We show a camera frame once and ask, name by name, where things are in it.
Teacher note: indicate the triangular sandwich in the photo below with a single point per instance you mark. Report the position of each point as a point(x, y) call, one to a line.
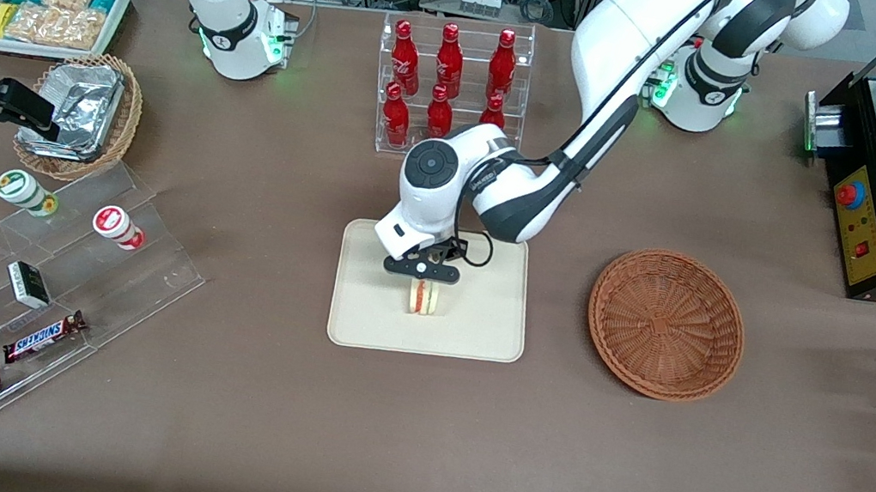
point(423, 299)

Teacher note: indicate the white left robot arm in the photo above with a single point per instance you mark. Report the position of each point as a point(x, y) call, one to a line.
point(607, 46)

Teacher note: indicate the cream plastic tray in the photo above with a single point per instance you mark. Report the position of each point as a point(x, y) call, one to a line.
point(479, 322)

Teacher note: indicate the light wicker basket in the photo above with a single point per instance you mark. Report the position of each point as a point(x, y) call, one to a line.
point(125, 121)

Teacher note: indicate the brown wicker basket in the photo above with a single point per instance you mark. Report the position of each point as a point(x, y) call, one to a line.
point(665, 323)

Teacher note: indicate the aluminium foil container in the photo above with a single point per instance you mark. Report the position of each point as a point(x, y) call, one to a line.
point(81, 106)

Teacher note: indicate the green lid yogurt cup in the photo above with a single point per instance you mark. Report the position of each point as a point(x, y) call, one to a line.
point(21, 189)

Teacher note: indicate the clear acrylic bottle rack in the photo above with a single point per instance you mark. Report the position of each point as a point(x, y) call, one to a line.
point(375, 141)

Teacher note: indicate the red cola bottle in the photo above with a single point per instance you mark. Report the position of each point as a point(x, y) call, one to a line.
point(449, 61)
point(405, 54)
point(502, 65)
point(395, 118)
point(492, 113)
point(439, 116)

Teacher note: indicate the red lid yogurt cup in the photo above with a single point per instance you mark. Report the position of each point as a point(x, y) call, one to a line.
point(116, 224)

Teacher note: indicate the small black carton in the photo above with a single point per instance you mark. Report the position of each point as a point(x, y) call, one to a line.
point(28, 285)

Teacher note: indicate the clear acrylic stepped stand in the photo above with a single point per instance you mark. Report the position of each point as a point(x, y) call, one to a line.
point(129, 278)

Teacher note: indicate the white terminal block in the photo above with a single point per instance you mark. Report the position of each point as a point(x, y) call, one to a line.
point(479, 5)

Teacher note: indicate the red emergency stop button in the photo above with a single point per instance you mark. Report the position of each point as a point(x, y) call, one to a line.
point(847, 194)

